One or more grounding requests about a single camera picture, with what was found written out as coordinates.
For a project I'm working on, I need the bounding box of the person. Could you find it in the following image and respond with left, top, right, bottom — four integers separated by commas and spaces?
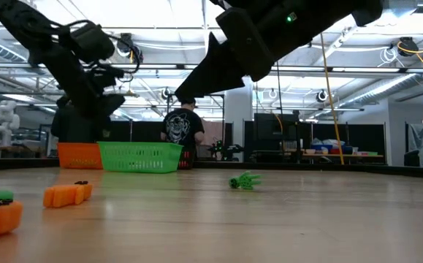
159, 96, 206, 148

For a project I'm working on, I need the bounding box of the black partition panel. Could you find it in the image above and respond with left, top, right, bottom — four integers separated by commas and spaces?
311, 123, 386, 156
109, 120, 169, 143

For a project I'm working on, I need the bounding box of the green plastic basket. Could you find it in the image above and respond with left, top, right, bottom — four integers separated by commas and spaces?
97, 141, 183, 174

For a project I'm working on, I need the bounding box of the black aluminium table frame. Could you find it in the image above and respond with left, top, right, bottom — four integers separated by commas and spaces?
0, 156, 423, 180

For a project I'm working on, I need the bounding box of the black plastic basket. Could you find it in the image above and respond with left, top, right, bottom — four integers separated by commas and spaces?
178, 146, 197, 170

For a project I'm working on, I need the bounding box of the orange plastic basket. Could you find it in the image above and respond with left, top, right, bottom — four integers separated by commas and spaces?
56, 142, 104, 170

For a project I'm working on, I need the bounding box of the wooden side table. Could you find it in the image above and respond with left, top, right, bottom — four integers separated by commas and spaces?
302, 148, 384, 164

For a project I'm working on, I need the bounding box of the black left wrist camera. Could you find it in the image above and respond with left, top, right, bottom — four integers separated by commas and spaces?
71, 20, 116, 62

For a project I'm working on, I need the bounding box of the white building column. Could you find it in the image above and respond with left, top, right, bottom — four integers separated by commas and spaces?
225, 78, 254, 161

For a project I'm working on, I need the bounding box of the black equipment rack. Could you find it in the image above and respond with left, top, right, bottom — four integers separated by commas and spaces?
253, 113, 302, 164

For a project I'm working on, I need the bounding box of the yellow hanging cable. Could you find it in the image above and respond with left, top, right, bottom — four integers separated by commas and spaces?
319, 32, 346, 166

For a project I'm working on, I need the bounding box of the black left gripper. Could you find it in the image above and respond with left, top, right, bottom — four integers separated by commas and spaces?
50, 64, 126, 144

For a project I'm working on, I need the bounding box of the black chair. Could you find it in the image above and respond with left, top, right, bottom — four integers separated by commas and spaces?
404, 149, 421, 168

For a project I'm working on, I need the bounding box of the black hanging cable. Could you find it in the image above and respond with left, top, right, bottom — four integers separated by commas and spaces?
275, 61, 286, 154

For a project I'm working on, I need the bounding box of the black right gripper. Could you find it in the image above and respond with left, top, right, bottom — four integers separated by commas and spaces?
174, 0, 354, 104

